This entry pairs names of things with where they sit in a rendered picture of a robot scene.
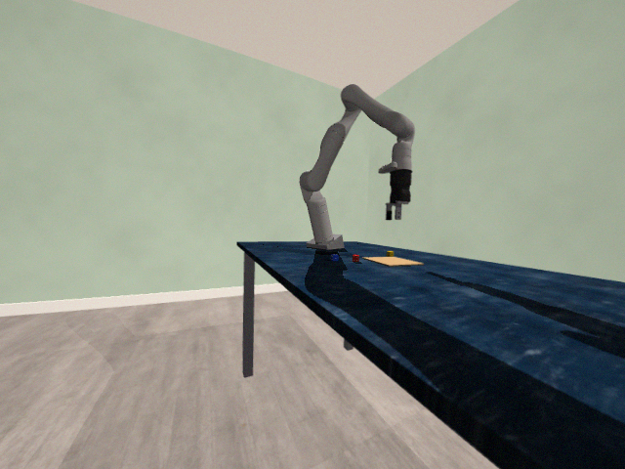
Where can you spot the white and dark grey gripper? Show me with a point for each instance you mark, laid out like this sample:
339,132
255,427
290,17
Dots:
400,183

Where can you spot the tan square mat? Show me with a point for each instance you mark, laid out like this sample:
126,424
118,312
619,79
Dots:
392,261

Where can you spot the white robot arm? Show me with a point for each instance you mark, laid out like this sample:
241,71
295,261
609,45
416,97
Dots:
311,182

